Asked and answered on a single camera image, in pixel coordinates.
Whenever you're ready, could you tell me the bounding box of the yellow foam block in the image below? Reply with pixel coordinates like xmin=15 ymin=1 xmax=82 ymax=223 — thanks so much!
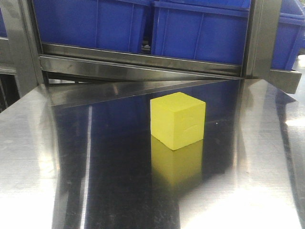
xmin=150 ymin=92 xmax=206 ymax=150

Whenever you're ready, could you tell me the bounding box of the stainless steel shelf rack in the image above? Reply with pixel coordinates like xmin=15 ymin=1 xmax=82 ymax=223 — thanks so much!
xmin=0 ymin=0 xmax=302 ymax=96

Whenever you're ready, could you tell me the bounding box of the blue plastic bin left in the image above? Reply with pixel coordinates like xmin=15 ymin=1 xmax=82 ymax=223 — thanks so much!
xmin=33 ymin=0 xmax=151 ymax=53

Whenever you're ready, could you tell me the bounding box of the blue plastic bin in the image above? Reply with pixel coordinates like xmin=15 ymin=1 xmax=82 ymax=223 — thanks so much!
xmin=151 ymin=0 xmax=250 ymax=65
xmin=33 ymin=0 xmax=151 ymax=53
xmin=271 ymin=0 xmax=305 ymax=71

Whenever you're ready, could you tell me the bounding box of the blue plastic bin middle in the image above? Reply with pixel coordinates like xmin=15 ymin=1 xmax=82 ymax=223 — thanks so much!
xmin=151 ymin=0 xmax=250 ymax=65

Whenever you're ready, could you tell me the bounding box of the blue plastic bin right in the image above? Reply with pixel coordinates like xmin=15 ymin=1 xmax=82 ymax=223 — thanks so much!
xmin=271 ymin=0 xmax=305 ymax=71

